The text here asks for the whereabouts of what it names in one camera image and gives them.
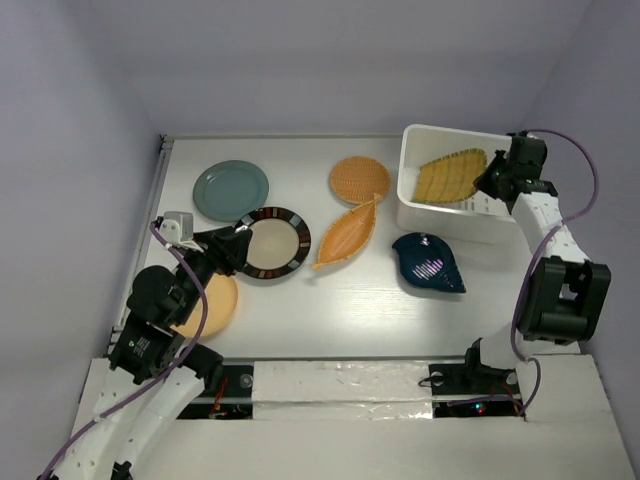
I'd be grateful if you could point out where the plain orange round plate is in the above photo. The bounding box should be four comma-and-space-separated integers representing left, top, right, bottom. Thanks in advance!
174, 274, 238, 338

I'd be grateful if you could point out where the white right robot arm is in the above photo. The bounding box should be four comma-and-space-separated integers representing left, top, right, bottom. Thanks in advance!
223, 130, 611, 404

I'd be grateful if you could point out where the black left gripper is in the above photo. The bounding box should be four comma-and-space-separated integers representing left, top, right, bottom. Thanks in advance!
174, 224, 252, 322

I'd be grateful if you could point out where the yellow green woven bamboo tray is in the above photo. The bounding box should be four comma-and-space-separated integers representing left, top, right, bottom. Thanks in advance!
412, 148, 488, 204

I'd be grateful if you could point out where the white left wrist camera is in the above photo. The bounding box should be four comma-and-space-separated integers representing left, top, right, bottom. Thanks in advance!
154, 211, 203, 252

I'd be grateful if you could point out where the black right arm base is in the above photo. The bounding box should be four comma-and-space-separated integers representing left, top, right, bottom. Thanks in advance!
418, 363, 523, 418

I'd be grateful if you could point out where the dark blue shell shaped plate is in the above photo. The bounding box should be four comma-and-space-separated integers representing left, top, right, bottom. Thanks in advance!
391, 232, 466, 294

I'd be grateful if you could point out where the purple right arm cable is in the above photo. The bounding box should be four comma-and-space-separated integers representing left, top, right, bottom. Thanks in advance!
509, 128, 600, 419

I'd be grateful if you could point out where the teal round ceramic plate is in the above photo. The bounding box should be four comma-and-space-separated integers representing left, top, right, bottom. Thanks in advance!
192, 160, 269, 222

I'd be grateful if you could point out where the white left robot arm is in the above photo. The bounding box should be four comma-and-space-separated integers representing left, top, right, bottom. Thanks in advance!
41, 212, 252, 479

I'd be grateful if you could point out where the round orange woven basket plate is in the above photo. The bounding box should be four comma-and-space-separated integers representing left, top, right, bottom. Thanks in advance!
329, 156, 391, 205

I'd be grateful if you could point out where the black rimmed beige plate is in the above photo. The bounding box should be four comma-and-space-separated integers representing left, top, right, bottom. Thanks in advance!
235, 206, 311, 280

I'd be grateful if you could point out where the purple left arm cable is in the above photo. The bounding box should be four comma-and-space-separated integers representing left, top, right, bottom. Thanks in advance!
38, 222, 208, 480

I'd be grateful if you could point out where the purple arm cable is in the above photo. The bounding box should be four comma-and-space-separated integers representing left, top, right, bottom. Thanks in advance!
38, 222, 208, 480
509, 128, 600, 419

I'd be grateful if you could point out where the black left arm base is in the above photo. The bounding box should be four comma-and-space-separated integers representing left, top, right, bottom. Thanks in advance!
178, 363, 254, 420

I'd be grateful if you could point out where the leaf shaped orange woven tray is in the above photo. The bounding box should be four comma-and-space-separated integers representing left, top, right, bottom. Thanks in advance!
312, 193, 382, 270

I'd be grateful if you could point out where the white plastic bin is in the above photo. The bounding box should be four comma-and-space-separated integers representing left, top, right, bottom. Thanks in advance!
395, 124, 520, 244

